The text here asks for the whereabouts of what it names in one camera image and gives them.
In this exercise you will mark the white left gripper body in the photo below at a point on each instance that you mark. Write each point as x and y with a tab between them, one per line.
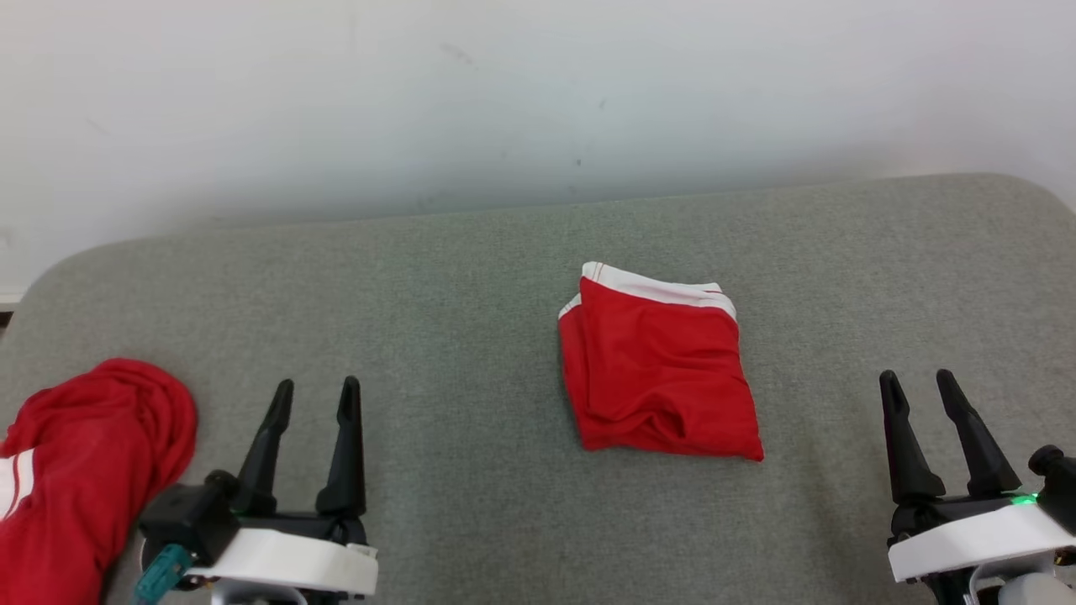
286	563

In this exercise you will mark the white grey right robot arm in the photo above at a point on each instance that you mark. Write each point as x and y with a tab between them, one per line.
1009	588

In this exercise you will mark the white skirting board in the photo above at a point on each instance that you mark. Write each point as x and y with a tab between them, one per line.
8	297

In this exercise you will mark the grey upholstered sofa seat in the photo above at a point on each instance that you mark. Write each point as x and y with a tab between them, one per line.
471	353

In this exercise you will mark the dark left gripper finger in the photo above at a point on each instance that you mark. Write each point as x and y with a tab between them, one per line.
265	454
345	454

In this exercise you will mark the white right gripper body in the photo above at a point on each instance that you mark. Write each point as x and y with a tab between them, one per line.
975	533

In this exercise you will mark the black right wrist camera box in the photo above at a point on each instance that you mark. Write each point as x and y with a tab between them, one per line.
1057	487

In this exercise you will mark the red shorts white waistband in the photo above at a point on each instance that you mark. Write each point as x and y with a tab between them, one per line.
656	378

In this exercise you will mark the teal left camera connector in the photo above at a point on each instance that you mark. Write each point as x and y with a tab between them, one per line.
164	576

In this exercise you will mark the red shirt white trim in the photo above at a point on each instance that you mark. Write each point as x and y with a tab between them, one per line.
84	454

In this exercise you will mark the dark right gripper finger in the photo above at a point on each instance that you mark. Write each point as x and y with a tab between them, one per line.
975	437
908	445

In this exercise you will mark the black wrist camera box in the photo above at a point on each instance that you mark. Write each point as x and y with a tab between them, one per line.
189	517
1057	487

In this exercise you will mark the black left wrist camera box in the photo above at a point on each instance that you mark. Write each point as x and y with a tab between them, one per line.
189	517

